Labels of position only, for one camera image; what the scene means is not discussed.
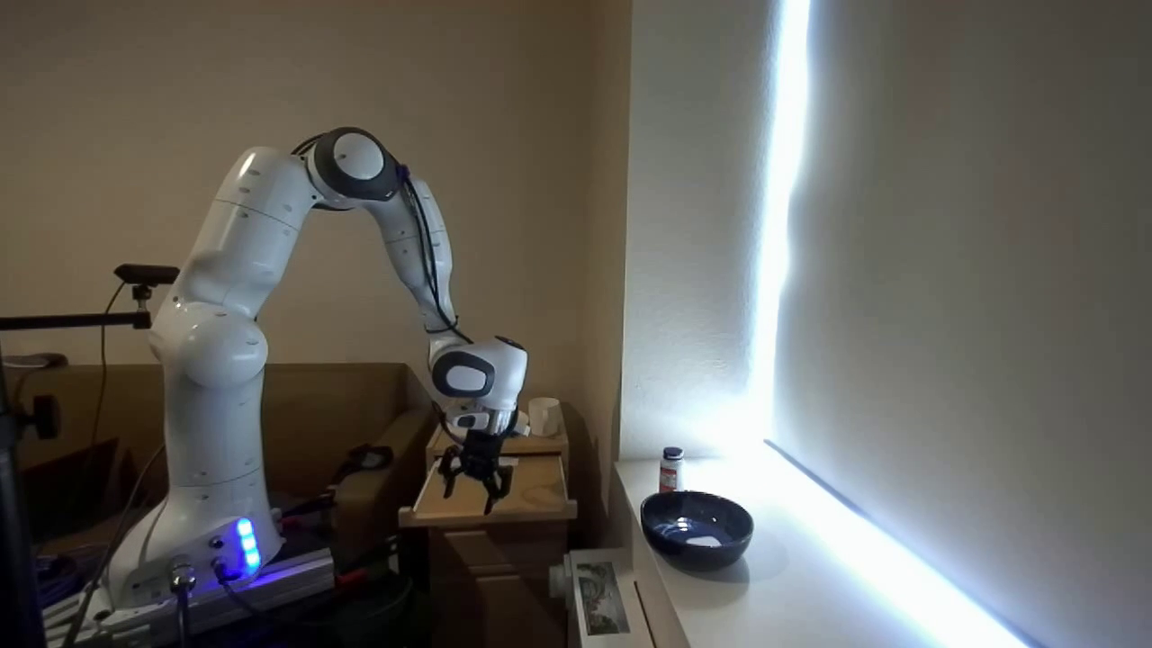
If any small red-labelled bottle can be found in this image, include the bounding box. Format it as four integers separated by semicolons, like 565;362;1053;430
660;448;679;492

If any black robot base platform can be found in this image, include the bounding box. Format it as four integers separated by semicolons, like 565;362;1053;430
43;505;363;648

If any white window blind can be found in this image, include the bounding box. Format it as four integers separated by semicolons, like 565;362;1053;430
619;0;1152;648

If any black camera on stand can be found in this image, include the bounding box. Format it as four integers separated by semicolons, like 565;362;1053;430
0;262;181;331

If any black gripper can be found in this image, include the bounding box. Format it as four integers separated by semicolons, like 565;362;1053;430
435;413;517;516

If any dark blue bowl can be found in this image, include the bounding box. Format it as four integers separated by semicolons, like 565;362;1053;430
642;490;756;572

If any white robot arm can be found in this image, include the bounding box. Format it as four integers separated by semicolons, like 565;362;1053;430
105;126;530;596

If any grey black sock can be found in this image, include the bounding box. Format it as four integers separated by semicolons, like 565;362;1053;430
333;442;397;482

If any wooden nightstand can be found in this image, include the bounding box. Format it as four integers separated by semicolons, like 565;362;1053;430
414;408;574;648

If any white ceramic mug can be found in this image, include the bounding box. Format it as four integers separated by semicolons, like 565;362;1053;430
530;397;560;434

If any wooden pull-out nightstand shelf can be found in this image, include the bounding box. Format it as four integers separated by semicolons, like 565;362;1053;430
399;457;574;530

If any brown leather armchair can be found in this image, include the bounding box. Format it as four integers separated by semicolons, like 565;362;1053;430
13;362;435;554

